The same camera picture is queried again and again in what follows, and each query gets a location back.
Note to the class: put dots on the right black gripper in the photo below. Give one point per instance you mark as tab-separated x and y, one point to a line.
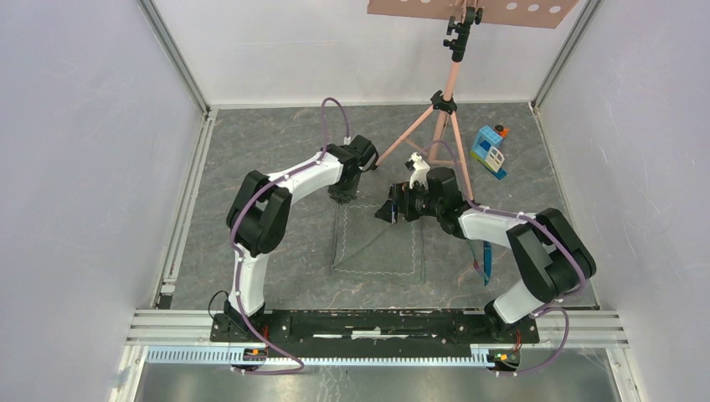
389	210

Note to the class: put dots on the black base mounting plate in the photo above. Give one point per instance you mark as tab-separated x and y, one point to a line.
360	333

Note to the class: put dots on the pink music stand tripod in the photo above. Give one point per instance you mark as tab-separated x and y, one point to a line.
461	16

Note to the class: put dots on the purple plastic utensil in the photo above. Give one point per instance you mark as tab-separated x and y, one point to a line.
477	266

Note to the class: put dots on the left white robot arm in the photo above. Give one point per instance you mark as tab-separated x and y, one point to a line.
260	211

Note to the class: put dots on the grey cloth napkin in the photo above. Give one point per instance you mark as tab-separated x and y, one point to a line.
369	249

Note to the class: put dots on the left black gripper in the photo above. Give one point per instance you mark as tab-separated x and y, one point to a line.
344	196

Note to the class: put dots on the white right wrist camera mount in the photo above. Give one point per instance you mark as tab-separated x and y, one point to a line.
419	169

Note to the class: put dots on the colourful toy block house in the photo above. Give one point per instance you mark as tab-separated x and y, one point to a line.
487	149

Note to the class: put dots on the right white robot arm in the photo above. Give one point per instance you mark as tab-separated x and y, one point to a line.
551	258

